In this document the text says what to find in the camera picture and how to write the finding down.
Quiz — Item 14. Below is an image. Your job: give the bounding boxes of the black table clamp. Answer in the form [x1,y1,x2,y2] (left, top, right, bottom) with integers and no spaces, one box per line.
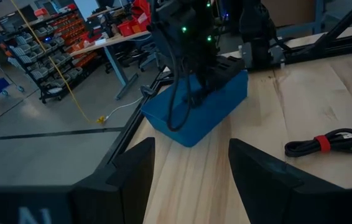
[139,85,155,98]

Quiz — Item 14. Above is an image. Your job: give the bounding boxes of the black shelf rack with bins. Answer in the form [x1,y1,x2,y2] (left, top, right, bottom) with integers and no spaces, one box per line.
[0,2,100,104]

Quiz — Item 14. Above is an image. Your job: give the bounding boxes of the red storage bins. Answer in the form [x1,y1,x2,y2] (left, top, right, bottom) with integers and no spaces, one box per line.
[116,0,152,38]

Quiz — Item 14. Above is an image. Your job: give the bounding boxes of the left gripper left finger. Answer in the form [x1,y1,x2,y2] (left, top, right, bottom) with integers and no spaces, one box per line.
[72,136,156,224]

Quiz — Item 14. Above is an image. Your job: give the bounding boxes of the white power cable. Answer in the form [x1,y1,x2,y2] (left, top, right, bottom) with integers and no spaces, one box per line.
[104,95,144,121]

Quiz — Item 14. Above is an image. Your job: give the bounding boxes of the black office chair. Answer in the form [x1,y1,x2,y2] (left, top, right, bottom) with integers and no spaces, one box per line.
[137,42,162,73]

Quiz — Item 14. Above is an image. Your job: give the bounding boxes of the black cable with red strap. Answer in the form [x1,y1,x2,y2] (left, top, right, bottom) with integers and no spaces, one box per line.
[284,128,352,158]

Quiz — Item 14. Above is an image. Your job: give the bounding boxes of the yellow extension cable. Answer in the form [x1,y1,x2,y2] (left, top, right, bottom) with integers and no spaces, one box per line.
[9,0,107,124]

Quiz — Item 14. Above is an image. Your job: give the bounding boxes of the blue plastic bin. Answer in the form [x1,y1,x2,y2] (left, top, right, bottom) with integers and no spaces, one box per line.
[140,70,249,148]

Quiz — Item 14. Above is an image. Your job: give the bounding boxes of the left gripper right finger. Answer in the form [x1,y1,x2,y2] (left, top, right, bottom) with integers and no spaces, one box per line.
[228,138,352,224]

